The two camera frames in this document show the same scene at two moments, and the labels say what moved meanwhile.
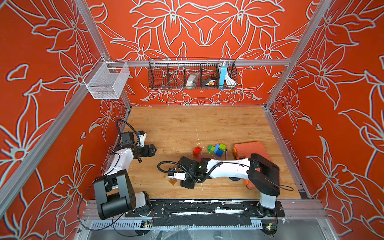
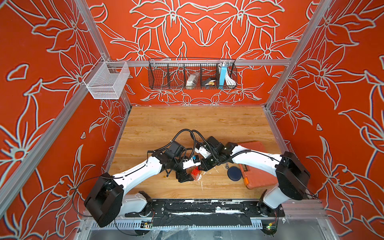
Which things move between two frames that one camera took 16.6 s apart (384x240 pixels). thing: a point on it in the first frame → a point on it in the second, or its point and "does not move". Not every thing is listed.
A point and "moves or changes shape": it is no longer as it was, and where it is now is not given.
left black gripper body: x=142 y=151 → x=175 y=170
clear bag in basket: x=191 y=81 does not move
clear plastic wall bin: x=107 y=80 does not move
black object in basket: x=210 y=81 does not move
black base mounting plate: x=204 y=213 does not move
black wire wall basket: x=190 y=73 does not move
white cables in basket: x=229 y=81 does not move
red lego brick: x=196 y=150 moves or changes shape
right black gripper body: x=190 y=179 → x=203 y=160
